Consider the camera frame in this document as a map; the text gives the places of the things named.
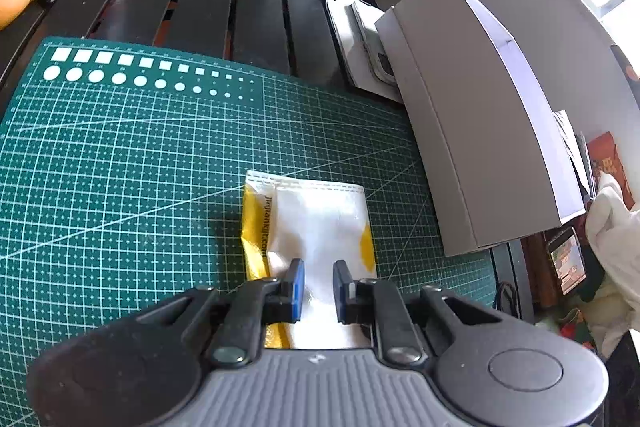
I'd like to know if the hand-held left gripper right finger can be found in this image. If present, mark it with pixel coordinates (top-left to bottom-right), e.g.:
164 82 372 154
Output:
332 259 503 365

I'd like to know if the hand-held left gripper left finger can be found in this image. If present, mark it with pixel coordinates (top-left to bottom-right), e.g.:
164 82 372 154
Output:
135 258 306 368

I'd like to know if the yellow and white shopping bag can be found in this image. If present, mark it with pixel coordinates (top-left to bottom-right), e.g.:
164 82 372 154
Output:
241 170 377 350

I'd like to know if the green cutting mat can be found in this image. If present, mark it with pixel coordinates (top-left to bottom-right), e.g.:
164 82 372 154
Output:
0 37 501 427

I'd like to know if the grey cardboard box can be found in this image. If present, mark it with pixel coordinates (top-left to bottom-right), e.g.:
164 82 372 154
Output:
374 0 587 258

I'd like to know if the dark tablet screen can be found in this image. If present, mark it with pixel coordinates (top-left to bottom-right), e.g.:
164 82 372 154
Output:
545 227 587 296

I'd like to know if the smartphone with white case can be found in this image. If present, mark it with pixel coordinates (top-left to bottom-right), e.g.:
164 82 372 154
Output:
350 1 398 86

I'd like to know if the stack of papers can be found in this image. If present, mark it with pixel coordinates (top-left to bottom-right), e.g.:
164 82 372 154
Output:
552 109 596 198

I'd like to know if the white cloth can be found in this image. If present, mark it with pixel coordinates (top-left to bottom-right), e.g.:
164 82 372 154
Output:
584 172 640 358

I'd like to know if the red printed packet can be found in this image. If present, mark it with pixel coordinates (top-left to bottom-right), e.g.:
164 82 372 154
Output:
585 132 633 208

